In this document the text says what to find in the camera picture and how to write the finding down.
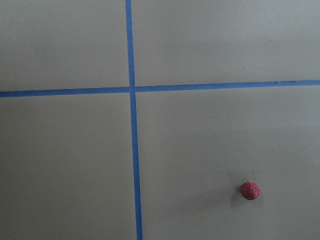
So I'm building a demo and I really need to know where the red strawberry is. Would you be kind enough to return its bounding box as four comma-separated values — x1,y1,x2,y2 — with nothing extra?
240,181,261,201

